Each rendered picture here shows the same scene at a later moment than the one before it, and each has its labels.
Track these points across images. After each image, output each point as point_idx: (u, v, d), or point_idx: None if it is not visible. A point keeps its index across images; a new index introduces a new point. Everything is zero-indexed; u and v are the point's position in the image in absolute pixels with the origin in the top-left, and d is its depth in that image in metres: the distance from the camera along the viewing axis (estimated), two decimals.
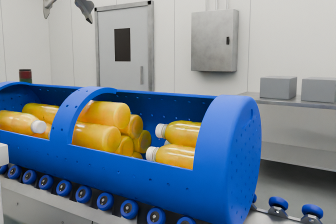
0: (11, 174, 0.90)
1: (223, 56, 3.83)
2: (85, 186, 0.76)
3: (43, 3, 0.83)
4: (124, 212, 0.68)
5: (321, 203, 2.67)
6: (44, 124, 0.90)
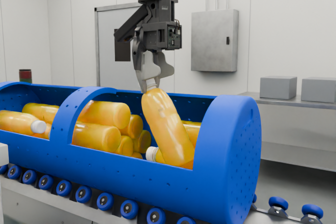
0: (11, 174, 0.90)
1: (223, 56, 3.83)
2: (85, 186, 0.76)
3: (138, 75, 0.63)
4: (124, 212, 0.68)
5: (321, 203, 2.67)
6: (44, 124, 0.90)
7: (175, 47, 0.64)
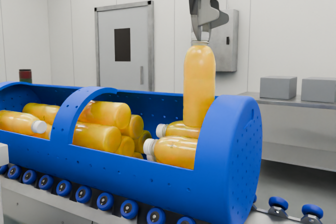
0: (11, 175, 0.90)
1: (223, 56, 3.83)
2: (86, 186, 0.76)
3: (194, 20, 0.61)
4: (124, 211, 0.68)
5: (321, 203, 2.67)
6: (44, 124, 0.90)
7: None
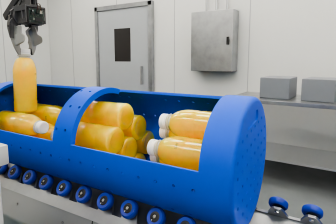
0: (10, 174, 0.90)
1: (223, 56, 3.83)
2: (87, 188, 0.76)
3: (12, 41, 0.93)
4: (123, 210, 0.68)
5: (321, 203, 2.67)
6: (46, 125, 0.90)
7: (38, 23, 0.93)
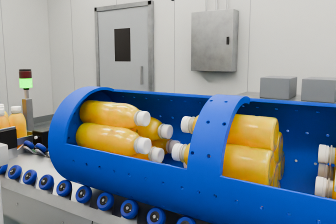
0: (9, 172, 0.91)
1: (223, 56, 3.83)
2: (78, 188, 0.77)
3: None
4: (129, 212, 0.67)
5: None
6: (149, 142, 0.71)
7: None
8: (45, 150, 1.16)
